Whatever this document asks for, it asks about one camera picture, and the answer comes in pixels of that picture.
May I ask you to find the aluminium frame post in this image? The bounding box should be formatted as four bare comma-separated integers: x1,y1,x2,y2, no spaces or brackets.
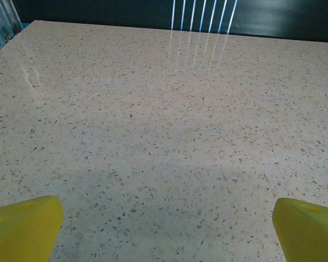
0,0,23,45

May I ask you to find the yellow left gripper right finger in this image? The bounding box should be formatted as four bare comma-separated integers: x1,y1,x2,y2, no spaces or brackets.
271,198,328,262

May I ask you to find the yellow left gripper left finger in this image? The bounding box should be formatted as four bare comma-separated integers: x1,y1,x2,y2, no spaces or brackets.
0,195,65,262

